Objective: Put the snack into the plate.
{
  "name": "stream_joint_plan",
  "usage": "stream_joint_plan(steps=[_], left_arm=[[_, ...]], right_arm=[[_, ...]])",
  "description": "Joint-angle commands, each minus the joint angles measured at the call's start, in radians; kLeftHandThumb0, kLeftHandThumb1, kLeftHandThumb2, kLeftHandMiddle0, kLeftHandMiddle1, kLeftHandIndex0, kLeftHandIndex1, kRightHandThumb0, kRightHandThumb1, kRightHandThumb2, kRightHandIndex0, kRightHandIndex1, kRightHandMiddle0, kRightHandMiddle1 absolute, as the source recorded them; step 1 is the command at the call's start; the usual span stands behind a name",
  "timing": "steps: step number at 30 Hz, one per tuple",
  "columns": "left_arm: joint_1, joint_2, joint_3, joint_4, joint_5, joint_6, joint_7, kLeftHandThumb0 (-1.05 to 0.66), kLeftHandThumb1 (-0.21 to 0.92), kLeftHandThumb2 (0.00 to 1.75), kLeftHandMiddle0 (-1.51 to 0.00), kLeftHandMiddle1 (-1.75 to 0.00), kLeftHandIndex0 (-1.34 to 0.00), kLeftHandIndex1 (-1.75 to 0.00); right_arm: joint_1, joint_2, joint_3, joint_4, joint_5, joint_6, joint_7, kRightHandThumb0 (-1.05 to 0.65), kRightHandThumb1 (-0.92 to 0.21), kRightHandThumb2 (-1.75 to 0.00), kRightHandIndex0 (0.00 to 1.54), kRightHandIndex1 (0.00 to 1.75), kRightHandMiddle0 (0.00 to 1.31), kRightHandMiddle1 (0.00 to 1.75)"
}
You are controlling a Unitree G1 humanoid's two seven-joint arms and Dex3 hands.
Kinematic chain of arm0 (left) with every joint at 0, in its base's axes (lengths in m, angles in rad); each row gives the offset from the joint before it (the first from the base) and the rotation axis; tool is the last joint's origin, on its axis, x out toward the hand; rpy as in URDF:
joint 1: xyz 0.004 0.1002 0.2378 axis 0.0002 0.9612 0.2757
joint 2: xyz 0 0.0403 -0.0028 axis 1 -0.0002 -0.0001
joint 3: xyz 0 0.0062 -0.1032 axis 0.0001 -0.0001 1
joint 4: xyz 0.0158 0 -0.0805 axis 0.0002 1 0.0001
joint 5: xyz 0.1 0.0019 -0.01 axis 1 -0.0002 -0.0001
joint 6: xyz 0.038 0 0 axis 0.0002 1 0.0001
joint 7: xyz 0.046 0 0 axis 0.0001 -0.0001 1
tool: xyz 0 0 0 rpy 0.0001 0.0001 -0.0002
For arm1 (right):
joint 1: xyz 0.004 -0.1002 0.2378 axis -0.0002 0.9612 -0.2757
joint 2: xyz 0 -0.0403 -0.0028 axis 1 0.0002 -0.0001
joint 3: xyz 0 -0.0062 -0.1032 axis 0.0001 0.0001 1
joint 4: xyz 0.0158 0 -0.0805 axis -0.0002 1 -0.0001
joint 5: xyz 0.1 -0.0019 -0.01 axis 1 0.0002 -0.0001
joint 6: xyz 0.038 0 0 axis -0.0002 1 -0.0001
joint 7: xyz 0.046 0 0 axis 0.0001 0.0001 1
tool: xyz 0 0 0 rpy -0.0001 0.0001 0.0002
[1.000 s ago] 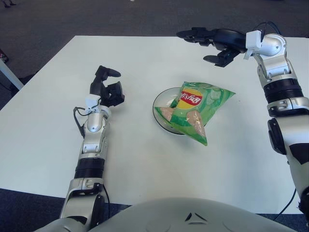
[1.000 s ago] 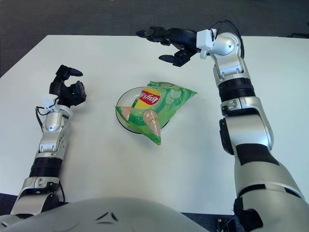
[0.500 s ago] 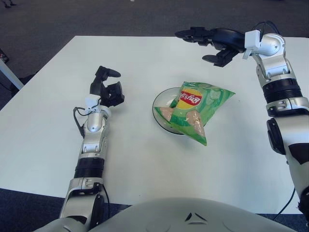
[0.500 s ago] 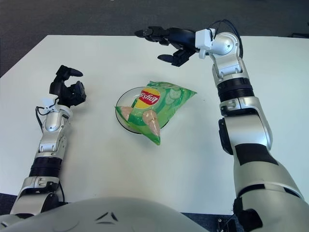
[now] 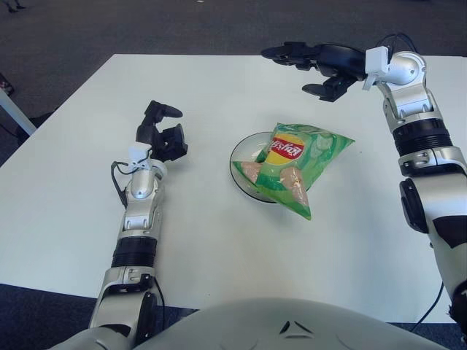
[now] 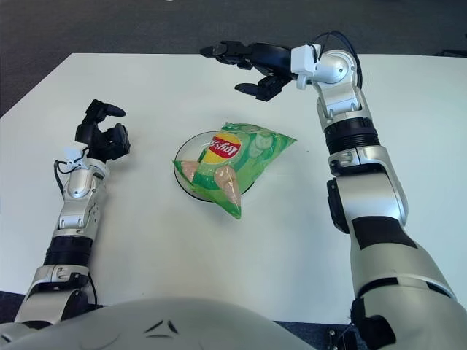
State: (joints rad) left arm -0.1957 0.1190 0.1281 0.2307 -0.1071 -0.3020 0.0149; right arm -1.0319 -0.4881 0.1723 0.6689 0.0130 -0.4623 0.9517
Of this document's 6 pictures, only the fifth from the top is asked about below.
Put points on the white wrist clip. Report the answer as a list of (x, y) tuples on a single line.
[(376, 62), (140, 151)]

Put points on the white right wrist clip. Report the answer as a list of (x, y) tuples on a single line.
[(376, 62)]

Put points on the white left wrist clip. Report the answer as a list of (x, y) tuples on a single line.
[(140, 151)]

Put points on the green chips snack bag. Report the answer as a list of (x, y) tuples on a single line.
[(313, 153)]

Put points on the white table leg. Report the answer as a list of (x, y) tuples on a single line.
[(16, 113)]

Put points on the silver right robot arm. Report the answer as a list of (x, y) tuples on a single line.
[(412, 98)]

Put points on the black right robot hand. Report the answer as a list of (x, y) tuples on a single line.
[(339, 58)]

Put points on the white plate with black rim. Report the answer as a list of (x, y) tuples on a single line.
[(244, 153)]

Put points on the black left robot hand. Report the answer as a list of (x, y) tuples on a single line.
[(169, 146)]

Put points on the grey robot torso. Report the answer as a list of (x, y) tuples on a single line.
[(255, 328)]

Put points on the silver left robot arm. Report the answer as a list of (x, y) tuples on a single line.
[(142, 186)]

